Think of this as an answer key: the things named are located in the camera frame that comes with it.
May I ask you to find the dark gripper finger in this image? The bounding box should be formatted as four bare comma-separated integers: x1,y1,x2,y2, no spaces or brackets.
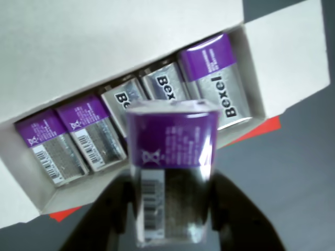
208,173,276,251
59,172,139,251

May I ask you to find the purple silver nine-volt battery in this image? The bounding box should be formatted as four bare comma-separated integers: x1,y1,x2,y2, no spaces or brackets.
125,99,220,248
99,78,147,140
14,108,90,188
138,61,196,102
55,94,128,174
177,33,254,131

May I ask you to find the white cardboard battery box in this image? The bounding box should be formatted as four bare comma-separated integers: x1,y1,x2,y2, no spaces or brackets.
0,0,331,231

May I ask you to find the long red tape strip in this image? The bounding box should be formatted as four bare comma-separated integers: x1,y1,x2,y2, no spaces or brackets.
49,116,282,223

